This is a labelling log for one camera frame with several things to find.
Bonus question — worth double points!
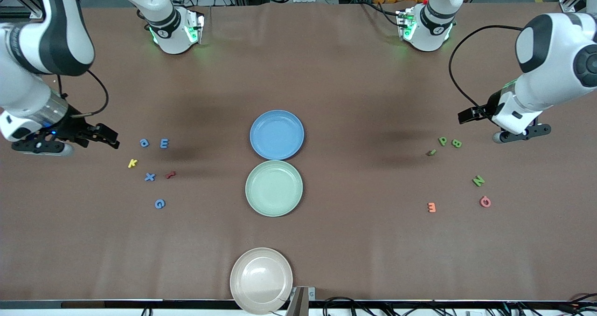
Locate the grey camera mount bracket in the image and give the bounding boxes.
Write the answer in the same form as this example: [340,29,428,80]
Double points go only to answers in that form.
[285,286,316,316]

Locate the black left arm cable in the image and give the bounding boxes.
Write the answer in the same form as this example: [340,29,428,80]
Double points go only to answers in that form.
[448,25,525,119]

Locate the black cable bundle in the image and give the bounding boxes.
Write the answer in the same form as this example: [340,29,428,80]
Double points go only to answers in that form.
[322,296,597,316]

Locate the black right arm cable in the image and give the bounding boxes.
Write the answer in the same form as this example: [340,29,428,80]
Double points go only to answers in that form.
[57,69,110,119]

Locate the black base power cable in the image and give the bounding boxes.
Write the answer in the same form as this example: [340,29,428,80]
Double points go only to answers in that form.
[357,0,402,25]

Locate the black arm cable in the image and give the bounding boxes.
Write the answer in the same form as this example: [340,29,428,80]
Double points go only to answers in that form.
[57,69,110,119]
[448,25,525,119]

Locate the beige plate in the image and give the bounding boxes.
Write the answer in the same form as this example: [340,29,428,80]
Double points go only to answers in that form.
[229,247,294,315]

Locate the blue plate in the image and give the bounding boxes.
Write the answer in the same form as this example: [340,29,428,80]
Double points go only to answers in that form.
[250,110,305,161]

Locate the green plate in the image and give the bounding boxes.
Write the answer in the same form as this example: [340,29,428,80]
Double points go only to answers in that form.
[245,160,304,218]

